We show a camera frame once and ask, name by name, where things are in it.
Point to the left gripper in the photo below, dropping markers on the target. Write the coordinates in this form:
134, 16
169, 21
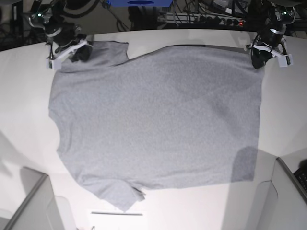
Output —
271, 38

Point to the grey partition panel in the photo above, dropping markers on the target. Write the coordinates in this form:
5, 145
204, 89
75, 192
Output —
38, 210
274, 200

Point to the left grey partition panel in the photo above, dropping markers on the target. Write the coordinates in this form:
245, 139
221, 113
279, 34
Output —
38, 210

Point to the white power strip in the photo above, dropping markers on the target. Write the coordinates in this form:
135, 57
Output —
194, 18

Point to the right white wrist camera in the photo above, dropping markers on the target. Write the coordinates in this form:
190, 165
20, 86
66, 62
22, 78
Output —
54, 61

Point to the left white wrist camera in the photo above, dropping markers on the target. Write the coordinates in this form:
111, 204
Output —
284, 59

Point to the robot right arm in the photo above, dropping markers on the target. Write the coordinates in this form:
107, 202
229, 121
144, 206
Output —
43, 14

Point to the black keyboard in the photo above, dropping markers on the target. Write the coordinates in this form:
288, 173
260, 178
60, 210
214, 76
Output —
301, 176

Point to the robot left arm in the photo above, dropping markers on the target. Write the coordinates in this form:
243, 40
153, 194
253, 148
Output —
279, 17

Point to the blue box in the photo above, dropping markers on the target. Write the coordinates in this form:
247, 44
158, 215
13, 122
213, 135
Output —
130, 3

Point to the right grey partition panel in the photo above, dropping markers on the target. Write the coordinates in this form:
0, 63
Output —
274, 200

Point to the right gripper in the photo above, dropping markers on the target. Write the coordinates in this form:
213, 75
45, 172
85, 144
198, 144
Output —
66, 35

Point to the grey T-shirt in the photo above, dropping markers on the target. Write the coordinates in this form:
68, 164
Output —
179, 117

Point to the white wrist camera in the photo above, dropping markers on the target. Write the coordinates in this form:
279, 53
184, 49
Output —
284, 59
54, 61

